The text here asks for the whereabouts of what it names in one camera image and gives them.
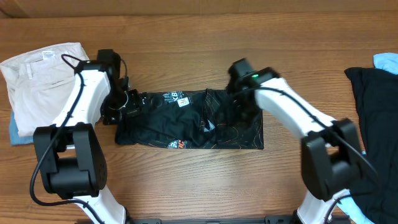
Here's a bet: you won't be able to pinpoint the black printed cycling jersey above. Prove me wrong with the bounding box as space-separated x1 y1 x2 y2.
114 89 264 149

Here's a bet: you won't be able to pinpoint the folded blue denim garment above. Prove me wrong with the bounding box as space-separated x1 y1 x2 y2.
9 111 33 146

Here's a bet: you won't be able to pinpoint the folded beige trousers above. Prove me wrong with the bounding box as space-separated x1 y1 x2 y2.
1 42 88 137

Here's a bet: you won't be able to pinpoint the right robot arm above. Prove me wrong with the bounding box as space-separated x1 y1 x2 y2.
226 58 378 223

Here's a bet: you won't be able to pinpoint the light blue garment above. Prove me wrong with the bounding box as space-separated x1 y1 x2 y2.
373 53 398 75

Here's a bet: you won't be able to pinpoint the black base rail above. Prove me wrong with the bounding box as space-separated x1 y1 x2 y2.
127 215 298 224

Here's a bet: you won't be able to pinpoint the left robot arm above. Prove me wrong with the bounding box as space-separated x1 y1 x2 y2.
29 49 142 223

